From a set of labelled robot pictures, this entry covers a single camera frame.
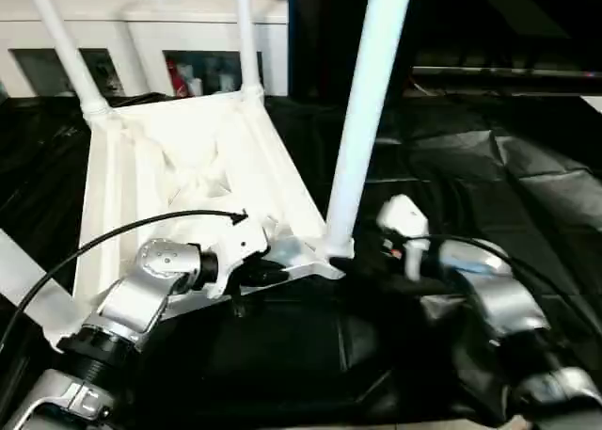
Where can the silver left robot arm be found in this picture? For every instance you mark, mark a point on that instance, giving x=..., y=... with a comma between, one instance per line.
x=136, y=298

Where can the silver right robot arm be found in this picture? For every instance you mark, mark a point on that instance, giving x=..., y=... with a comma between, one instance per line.
x=508, y=298

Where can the dark blue panel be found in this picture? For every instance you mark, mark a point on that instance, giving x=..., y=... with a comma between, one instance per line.
x=292, y=35

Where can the white sideboard cabinet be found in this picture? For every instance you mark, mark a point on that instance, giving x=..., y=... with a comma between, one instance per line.
x=141, y=30

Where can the white flat board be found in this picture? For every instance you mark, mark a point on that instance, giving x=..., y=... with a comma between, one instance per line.
x=593, y=103

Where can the white plastic table leg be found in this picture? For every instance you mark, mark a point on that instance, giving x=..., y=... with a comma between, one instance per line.
x=371, y=96
x=248, y=39
x=33, y=284
x=70, y=58

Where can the dark metal rail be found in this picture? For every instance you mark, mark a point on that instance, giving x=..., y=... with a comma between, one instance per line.
x=508, y=70

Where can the white plastic table top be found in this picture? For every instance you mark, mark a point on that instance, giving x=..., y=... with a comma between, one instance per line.
x=179, y=166

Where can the red bottle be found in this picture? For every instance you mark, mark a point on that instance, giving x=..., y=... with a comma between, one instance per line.
x=174, y=77

